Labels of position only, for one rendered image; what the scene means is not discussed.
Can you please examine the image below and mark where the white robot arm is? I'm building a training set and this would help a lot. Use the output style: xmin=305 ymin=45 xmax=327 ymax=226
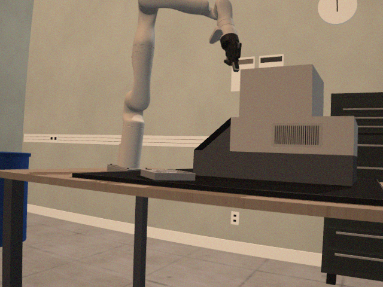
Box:
xmin=117 ymin=0 xmax=238 ymax=169

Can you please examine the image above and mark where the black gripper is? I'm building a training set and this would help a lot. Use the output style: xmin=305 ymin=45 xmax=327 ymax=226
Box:
xmin=220 ymin=33 xmax=242 ymax=72

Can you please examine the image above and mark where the grey benchtop machine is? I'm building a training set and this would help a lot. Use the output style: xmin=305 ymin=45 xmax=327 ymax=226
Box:
xmin=193 ymin=64 xmax=357 ymax=187

